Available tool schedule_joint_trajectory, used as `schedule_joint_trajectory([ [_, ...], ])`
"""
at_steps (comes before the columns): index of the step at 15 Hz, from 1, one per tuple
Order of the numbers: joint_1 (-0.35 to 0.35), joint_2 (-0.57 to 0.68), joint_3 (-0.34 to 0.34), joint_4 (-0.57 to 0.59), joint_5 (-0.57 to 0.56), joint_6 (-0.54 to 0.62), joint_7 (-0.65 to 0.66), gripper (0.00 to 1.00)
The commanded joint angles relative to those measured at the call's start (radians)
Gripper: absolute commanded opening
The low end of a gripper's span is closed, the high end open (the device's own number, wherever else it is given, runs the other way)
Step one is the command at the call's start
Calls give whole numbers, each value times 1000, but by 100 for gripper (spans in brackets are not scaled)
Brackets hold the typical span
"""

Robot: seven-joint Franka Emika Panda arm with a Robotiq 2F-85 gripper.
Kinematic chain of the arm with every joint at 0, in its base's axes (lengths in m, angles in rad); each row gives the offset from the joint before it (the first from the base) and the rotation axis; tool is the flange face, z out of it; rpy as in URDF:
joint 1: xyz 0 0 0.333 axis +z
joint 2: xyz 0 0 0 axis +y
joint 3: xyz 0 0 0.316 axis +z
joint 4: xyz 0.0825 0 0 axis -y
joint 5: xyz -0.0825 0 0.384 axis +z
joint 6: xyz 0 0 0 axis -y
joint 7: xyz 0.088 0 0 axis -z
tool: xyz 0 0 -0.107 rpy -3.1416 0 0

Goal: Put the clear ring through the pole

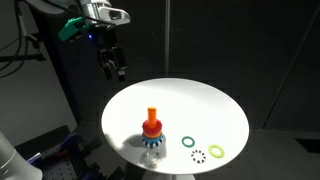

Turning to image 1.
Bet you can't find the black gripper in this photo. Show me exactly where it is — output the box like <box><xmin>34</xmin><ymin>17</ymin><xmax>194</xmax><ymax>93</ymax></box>
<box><xmin>89</xmin><ymin>26</ymin><xmax>127</xmax><ymax>83</ymax></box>

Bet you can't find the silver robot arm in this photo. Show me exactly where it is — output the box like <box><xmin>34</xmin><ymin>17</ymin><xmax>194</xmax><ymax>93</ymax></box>
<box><xmin>25</xmin><ymin>0</ymin><xmax>131</xmax><ymax>82</ymax></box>

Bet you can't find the orange stacking pole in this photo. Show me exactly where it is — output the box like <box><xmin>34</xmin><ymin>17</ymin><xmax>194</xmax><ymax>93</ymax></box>
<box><xmin>148</xmin><ymin>107</ymin><xmax>157</xmax><ymax>128</ymax></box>

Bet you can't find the round white table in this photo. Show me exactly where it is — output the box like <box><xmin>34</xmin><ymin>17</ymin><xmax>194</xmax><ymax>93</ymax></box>
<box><xmin>101</xmin><ymin>78</ymin><xmax>249</xmax><ymax>180</ymax></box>

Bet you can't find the black perforated board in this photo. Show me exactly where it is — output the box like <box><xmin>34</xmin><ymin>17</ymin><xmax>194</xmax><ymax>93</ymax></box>
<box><xmin>15</xmin><ymin>125</ymin><xmax>107</xmax><ymax>180</ymax></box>

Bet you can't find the grey cylinder foreground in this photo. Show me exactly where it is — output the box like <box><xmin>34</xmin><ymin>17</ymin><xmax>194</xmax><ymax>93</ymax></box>
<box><xmin>0</xmin><ymin>131</ymin><xmax>43</xmax><ymax>180</ymax></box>

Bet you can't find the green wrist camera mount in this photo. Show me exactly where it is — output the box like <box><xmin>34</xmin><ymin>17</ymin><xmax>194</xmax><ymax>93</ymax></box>
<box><xmin>58</xmin><ymin>17</ymin><xmax>88</xmax><ymax>41</ymax></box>

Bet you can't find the red stacking ring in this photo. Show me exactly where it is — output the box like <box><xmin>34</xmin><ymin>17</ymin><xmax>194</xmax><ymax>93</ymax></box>
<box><xmin>142</xmin><ymin>119</ymin><xmax>164</xmax><ymax>135</ymax></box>

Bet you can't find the orange stacking ring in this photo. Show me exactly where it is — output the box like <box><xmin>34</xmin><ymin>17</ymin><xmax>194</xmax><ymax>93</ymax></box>
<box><xmin>143</xmin><ymin>131</ymin><xmax>162</xmax><ymax>139</ymax></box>

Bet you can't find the blue stacking ring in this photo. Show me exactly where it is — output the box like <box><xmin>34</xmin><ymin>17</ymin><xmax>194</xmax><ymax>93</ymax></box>
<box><xmin>142</xmin><ymin>134</ymin><xmax>164</xmax><ymax>142</ymax></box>

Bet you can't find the black camera stand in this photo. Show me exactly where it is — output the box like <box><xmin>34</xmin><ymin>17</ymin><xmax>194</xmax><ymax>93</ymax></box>
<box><xmin>0</xmin><ymin>0</ymin><xmax>48</xmax><ymax>79</ymax></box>

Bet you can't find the dark green thin ring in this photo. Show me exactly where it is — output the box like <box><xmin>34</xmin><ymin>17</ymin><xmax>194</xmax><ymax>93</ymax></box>
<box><xmin>181</xmin><ymin>135</ymin><xmax>196</xmax><ymax>148</ymax></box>

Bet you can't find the black white thin ring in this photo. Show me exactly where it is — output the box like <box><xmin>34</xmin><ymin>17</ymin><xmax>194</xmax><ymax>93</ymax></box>
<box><xmin>190</xmin><ymin>149</ymin><xmax>207</xmax><ymax>165</ymax></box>

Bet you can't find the lime green thin ring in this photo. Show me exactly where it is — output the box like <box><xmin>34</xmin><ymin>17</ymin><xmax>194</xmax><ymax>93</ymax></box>
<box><xmin>208</xmin><ymin>143</ymin><xmax>226</xmax><ymax>159</ymax></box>

